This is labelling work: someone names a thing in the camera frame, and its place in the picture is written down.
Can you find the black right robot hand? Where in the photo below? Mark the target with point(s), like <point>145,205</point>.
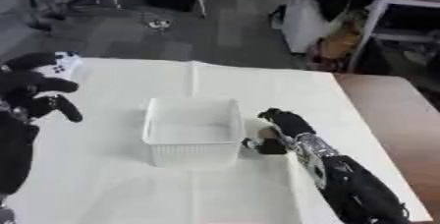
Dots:
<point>289,123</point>

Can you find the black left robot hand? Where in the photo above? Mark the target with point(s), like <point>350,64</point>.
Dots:
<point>34,85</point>

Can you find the small brown object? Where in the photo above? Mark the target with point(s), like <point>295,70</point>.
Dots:
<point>267,133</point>

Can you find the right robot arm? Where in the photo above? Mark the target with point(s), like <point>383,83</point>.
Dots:
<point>355,188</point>

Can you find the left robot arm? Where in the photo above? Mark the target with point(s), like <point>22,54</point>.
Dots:
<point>14,156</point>

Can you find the brown bag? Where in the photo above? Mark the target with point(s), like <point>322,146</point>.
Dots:
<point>341,43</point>

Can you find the white panel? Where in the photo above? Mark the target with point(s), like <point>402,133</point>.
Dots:
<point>301,28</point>

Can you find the white plastic basket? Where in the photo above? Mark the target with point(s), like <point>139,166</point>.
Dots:
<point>193,133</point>

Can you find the small wheeled floor object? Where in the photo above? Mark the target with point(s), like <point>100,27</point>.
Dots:
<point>159,24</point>

